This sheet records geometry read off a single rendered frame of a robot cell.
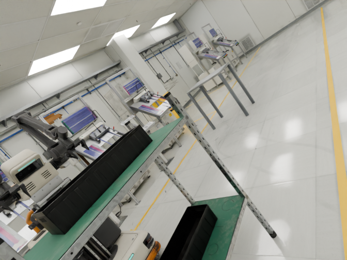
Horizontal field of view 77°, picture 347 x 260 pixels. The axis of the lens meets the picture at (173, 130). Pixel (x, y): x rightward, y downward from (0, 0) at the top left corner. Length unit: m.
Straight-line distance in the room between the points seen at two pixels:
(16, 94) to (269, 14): 8.40
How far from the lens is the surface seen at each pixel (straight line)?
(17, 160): 1.81
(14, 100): 5.43
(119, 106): 4.68
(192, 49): 7.31
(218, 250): 1.24
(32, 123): 1.81
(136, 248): 2.02
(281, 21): 9.71
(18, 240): 2.99
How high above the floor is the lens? 1.15
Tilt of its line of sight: 11 degrees down
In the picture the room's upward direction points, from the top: 38 degrees counter-clockwise
